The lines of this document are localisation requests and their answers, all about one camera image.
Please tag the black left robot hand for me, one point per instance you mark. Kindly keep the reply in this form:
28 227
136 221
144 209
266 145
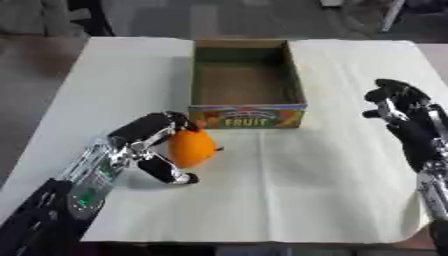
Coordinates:
143 128

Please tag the white pole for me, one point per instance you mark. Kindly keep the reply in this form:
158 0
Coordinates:
392 15

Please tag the black chair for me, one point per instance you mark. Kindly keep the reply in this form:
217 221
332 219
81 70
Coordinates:
90 16

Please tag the orange toy fruit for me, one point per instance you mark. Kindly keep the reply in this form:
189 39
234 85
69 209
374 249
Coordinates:
191 148

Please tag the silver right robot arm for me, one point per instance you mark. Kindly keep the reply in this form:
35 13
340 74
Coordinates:
434 196

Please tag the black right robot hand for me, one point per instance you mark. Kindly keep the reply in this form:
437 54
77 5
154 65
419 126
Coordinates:
411 126

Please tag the open cardboard box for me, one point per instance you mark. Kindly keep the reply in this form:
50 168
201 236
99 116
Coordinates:
247 83

